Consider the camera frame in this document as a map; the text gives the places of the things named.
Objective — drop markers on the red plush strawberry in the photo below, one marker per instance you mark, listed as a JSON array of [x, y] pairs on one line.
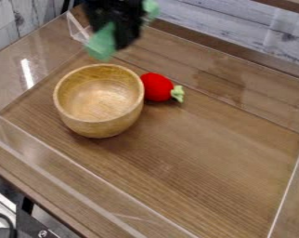
[[160, 89]]

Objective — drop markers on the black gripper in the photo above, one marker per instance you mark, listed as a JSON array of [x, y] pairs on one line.
[[100, 10]]

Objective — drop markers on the clear acrylic wall panel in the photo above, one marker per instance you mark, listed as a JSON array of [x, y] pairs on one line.
[[87, 202]]

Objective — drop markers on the green foam block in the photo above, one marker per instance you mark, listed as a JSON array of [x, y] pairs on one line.
[[102, 46]]

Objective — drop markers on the wooden brown bowl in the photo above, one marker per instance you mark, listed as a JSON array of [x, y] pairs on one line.
[[99, 99]]

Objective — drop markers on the clear acrylic corner bracket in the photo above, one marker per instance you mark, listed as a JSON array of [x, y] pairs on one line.
[[79, 33]]

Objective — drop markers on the black table leg frame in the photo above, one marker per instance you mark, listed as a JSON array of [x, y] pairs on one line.
[[27, 227]]

